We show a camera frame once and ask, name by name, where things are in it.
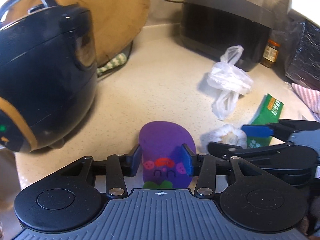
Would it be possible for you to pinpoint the dark plastic wrapped package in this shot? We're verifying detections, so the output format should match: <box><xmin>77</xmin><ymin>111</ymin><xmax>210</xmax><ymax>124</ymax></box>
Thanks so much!
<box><xmin>285</xmin><ymin>20</ymin><xmax>319</xmax><ymax>90</ymax></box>

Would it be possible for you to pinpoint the glass jar of pickles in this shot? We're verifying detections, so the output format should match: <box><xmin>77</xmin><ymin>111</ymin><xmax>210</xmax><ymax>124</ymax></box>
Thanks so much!
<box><xmin>261</xmin><ymin>39</ymin><xmax>280</xmax><ymax>68</ymax></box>

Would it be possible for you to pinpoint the pink striped towel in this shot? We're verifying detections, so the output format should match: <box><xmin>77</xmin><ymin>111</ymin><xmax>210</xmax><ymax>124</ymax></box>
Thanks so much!
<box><xmin>292</xmin><ymin>83</ymin><xmax>320</xmax><ymax>122</ymax></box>

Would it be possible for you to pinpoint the round wooden cutting board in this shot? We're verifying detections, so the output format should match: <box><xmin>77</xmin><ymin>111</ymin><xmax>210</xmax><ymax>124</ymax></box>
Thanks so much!
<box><xmin>26</xmin><ymin>0</ymin><xmax>151</xmax><ymax>67</ymax></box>

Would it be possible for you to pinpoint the white garlic bulb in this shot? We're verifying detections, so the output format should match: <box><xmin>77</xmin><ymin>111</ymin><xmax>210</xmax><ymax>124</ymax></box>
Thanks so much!
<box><xmin>200</xmin><ymin>124</ymin><xmax>247</xmax><ymax>152</ymax></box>

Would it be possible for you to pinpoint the long green food wrapper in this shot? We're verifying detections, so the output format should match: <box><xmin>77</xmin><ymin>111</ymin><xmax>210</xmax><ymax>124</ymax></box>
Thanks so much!
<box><xmin>247</xmin><ymin>94</ymin><xmax>284</xmax><ymax>148</ymax></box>

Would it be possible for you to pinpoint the clear plastic bag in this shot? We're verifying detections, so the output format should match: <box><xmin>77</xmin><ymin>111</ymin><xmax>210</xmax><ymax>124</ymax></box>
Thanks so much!
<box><xmin>207</xmin><ymin>46</ymin><xmax>253</xmax><ymax>120</ymax></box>

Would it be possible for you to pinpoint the green white checkered cloth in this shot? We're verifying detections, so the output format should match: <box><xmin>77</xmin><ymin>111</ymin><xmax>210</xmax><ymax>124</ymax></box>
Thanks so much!
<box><xmin>97</xmin><ymin>53</ymin><xmax>127</xmax><ymax>77</ymax></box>

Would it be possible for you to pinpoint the purple pink sponge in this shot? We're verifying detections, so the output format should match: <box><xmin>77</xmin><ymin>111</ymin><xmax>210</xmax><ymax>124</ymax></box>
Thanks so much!
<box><xmin>138</xmin><ymin>121</ymin><xmax>196</xmax><ymax>189</ymax></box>

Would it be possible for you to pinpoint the black square rice cooker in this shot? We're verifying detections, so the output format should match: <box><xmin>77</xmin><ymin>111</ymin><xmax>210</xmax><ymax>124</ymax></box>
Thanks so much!
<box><xmin>180</xmin><ymin>0</ymin><xmax>274</xmax><ymax>72</ymax></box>

